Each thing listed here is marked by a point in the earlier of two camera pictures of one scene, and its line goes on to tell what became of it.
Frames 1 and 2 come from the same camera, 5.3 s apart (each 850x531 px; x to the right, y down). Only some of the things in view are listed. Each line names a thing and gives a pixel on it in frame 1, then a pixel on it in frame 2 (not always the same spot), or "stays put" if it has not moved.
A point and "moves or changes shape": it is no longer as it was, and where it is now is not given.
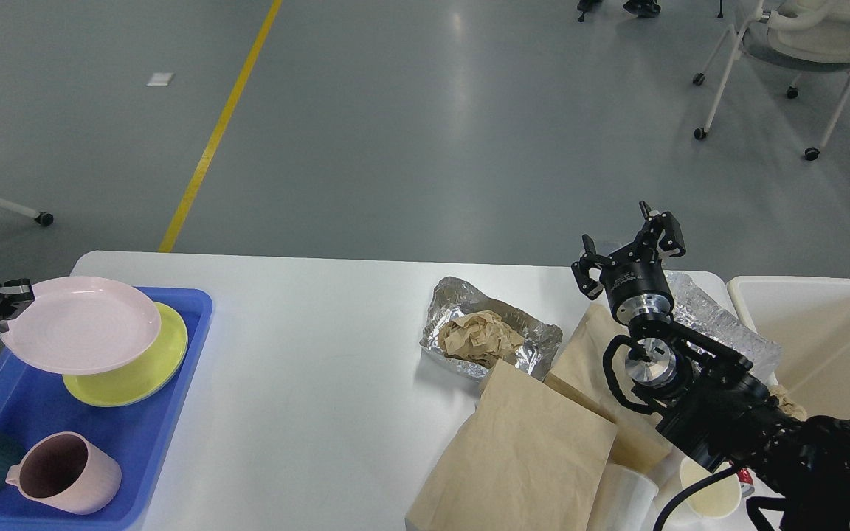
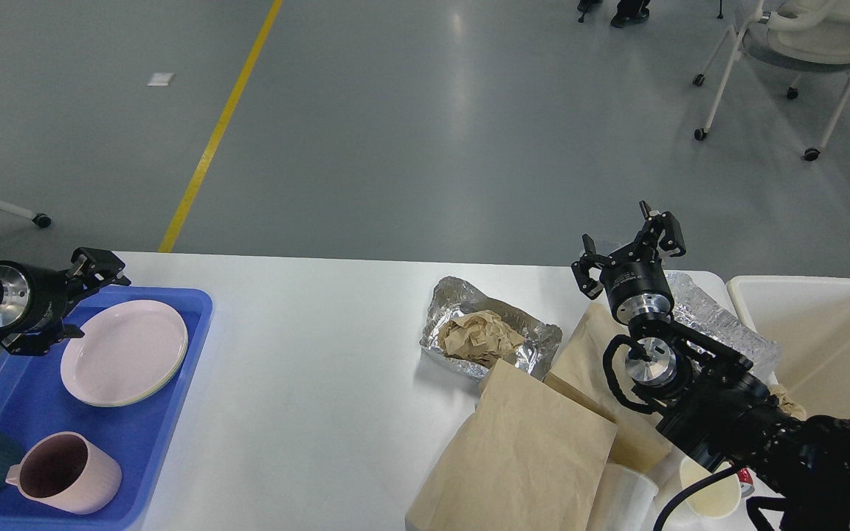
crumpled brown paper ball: (479, 338) stays put
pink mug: (66, 470) stays put
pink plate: (85, 325) moves or changes shape
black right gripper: (637, 287) stays put
